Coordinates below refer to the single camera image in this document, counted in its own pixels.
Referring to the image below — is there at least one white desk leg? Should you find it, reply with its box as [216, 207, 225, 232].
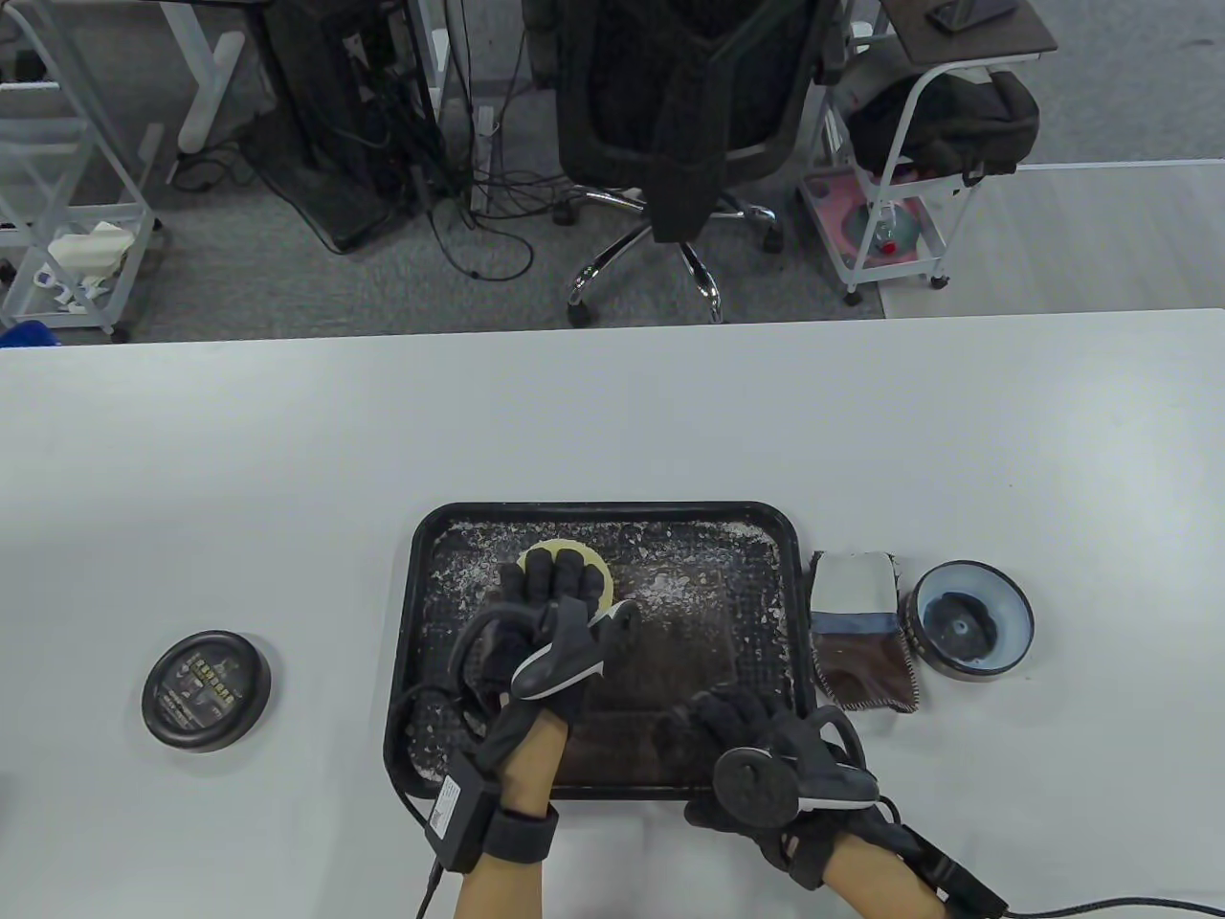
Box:
[418, 0, 453, 125]
[158, 0, 248, 154]

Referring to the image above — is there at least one person's left hand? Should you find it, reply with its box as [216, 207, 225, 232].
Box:
[459, 549, 640, 767]

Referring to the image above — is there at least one brown leather bag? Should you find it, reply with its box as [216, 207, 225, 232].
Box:
[481, 574, 743, 781]

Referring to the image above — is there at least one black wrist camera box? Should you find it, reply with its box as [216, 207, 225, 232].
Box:
[426, 751, 501, 874]

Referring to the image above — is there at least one white power strip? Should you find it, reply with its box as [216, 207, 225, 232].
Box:
[473, 103, 502, 216]

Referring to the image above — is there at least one pink round plate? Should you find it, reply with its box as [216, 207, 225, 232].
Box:
[809, 177, 944, 269]

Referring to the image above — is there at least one black backpack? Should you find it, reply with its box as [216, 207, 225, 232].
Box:
[837, 38, 1041, 185]

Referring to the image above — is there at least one person's right forearm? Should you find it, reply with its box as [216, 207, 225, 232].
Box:
[823, 847, 948, 919]

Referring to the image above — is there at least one black hand controller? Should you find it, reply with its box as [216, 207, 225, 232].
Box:
[510, 598, 640, 702]
[713, 708, 880, 832]

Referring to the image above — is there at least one black leather care cream jar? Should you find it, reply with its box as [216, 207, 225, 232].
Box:
[904, 560, 1035, 681]

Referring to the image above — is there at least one white foam block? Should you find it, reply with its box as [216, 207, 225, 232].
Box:
[48, 222, 135, 279]

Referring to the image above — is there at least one black office chair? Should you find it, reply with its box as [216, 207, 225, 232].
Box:
[531, 0, 853, 326]

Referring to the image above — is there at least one black phone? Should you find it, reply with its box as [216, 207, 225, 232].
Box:
[926, 0, 1017, 34]

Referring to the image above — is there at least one white cart with brown top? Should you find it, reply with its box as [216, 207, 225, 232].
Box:
[799, 0, 1058, 305]

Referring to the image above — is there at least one clear bottle with red cap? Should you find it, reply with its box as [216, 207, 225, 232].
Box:
[866, 206, 920, 258]

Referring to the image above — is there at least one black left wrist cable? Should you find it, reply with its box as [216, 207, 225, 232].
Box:
[386, 608, 508, 919]

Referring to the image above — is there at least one black computer tower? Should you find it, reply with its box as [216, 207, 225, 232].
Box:
[239, 0, 446, 255]

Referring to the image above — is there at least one white blue brown cloth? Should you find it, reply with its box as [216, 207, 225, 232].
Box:
[809, 550, 922, 711]

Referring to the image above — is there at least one person's right hand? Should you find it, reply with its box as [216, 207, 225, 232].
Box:
[660, 689, 920, 891]

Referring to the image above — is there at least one black left wrist strap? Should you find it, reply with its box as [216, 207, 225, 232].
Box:
[477, 802, 561, 867]

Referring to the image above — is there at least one black round jar lid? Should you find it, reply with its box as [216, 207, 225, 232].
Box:
[142, 630, 272, 752]

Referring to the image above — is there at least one person's left forearm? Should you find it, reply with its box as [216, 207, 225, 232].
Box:
[455, 713, 568, 919]

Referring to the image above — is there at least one black plastic tray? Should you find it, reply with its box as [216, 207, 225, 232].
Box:
[383, 501, 814, 800]

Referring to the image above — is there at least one bundle of black cables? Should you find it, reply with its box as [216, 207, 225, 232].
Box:
[378, 0, 575, 283]

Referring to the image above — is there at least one white wire cart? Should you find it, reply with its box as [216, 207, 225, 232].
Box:
[0, 0, 168, 344]

